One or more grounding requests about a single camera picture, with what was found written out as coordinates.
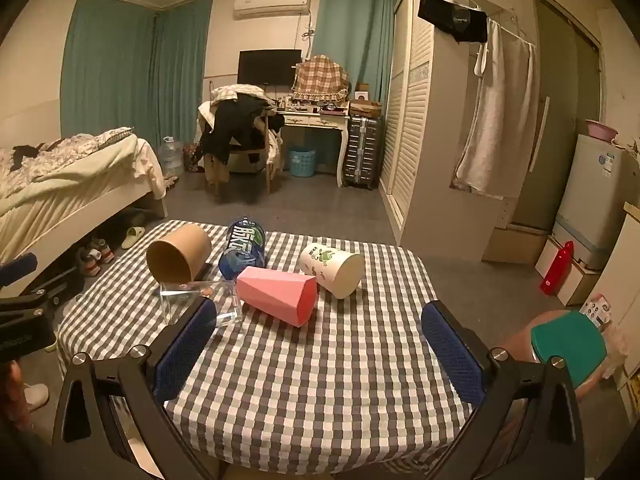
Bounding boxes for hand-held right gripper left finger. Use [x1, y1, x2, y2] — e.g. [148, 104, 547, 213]
[51, 296, 236, 480]

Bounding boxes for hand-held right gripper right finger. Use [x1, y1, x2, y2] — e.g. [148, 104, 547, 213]
[421, 300, 586, 480]

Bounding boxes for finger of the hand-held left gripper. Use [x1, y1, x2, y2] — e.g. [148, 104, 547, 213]
[0, 267, 86, 322]
[0, 254, 39, 287]

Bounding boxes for pink faceted cup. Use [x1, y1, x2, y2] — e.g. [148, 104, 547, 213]
[235, 266, 319, 330]

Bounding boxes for person's left forearm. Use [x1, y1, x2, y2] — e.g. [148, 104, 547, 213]
[0, 360, 31, 432]

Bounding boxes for clear square cup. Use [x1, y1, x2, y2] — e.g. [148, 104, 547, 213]
[160, 280, 244, 328]

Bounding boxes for brown paper cup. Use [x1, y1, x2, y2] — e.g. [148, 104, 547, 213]
[145, 224, 213, 283]

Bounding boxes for white printed paper cup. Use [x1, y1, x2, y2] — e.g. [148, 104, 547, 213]
[300, 242, 365, 300]

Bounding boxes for pair of sneakers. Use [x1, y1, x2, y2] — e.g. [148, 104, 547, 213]
[75, 237, 116, 277]

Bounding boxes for white bed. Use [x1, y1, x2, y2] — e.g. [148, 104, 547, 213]
[0, 127, 169, 297]

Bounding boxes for blue plastic bottle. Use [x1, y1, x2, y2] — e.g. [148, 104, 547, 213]
[218, 216, 267, 281]

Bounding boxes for stool with green seat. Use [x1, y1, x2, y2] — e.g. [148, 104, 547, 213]
[494, 309, 609, 397]

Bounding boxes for floral blanket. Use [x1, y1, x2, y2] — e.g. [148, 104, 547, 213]
[0, 129, 137, 183]

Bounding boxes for red thermos bottle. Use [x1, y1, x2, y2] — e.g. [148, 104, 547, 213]
[540, 241, 576, 297]

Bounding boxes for grey checkered tablecloth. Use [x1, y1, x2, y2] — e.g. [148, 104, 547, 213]
[56, 219, 483, 480]

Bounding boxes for small printed box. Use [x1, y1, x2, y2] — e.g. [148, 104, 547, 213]
[582, 294, 614, 329]

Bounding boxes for large water jug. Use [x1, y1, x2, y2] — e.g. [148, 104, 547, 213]
[161, 136, 184, 176]

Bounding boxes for wooden chair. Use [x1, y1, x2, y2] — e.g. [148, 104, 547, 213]
[197, 85, 286, 204]

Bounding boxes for small white fridge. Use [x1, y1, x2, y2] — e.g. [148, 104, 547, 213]
[552, 132, 629, 271]

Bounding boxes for wide teal curtain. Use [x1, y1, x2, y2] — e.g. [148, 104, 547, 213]
[60, 0, 215, 145]

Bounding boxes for blue laundry basket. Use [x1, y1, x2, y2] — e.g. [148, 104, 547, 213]
[289, 147, 317, 178]

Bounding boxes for dark suitcase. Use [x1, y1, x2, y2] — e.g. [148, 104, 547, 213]
[343, 114, 384, 191]

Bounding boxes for black clothes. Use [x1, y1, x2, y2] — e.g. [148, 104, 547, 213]
[199, 92, 286, 167]

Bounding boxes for white wardrobe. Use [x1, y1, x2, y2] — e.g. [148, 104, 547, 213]
[379, 0, 540, 249]

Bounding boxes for white hanging towel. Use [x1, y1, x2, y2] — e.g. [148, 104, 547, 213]
[451, 20, 534, 197]

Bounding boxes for white desk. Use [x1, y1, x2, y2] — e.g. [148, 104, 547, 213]
[272, 107, 351, 189]

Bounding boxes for pink basin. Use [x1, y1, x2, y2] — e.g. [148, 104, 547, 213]
[586, 119, 620, 142]

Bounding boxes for black monitor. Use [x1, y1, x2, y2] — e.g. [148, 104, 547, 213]
[237, 49, 303, 86]

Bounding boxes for plaid cloth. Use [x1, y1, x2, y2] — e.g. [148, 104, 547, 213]
[291, 54, 352, 107]

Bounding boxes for narrow teal curtain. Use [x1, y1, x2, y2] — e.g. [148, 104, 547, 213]
[309, 0, 398, 106]

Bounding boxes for black hanging garment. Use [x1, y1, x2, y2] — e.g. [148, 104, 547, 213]
[417, 0, 488, 44]

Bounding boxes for white air conditioner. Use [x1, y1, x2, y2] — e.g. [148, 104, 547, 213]
[233, 0, 312, 21]

